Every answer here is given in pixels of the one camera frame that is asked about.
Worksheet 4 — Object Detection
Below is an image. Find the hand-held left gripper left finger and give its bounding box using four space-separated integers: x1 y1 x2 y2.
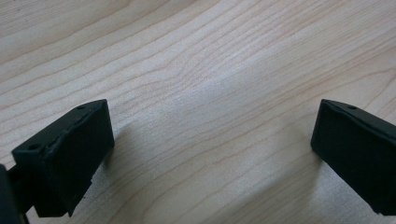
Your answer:
11 99 116 218

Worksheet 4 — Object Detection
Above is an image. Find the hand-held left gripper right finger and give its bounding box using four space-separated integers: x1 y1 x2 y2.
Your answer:
310 98 396 217

